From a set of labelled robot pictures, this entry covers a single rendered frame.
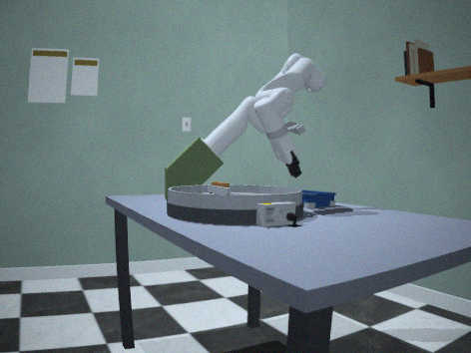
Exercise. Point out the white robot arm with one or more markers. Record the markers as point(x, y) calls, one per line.
point(266, 110)

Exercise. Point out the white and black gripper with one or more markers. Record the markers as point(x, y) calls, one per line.
point(285, 151)

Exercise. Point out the blue tray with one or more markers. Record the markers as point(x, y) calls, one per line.
point(321, 198)

